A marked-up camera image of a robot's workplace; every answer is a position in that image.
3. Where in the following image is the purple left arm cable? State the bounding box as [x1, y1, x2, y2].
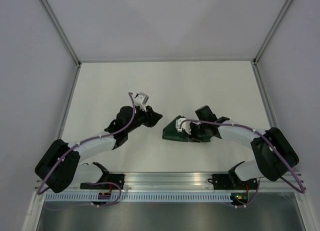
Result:
[36, 91, 137, 212]

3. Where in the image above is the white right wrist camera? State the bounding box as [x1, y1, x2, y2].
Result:
[175, 117, 191, 135]

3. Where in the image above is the aluminium left frame post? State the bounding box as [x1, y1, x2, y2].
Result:
[38, 0, 81, 67]

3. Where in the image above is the dark green cloth napkin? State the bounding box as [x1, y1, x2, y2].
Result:
[162, 115, 191, 143]

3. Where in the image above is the aluminium front rail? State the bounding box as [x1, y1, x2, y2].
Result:
[34, 171, 308, 193]

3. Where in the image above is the aluminium frame post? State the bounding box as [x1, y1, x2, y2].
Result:
[251, 0, 295, 66]
[38, 0, 81, 67]

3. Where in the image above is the aluminium right side rail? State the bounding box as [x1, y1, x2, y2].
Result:
[251, 63, 293, 172]

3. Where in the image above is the aluminium right frame post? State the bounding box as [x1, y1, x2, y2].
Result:
[251, 0, 295, 66]

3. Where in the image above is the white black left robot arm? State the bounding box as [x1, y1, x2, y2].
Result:
[34, 106, 163, 195]

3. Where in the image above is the white slotted cable duct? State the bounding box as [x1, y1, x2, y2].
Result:
[44, 191, 232, 203]

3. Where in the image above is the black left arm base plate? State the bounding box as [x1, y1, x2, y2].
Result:
[80, 173, 125, 190]

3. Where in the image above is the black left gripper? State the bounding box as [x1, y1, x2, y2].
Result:
[126, 104, 163, 134]

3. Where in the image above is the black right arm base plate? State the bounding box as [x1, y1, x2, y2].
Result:
[207, 173, 258, 191]

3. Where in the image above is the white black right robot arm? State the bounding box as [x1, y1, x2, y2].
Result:
[179, 105, 304, 193]

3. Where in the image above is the aluminium left side rail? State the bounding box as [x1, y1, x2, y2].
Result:
[52, 62, 82, 142]

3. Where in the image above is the aluminium rail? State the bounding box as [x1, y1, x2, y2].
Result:
[34, 171, 308, 193]
[52, 62, 82, 142]
[251, 63, 293, 172]

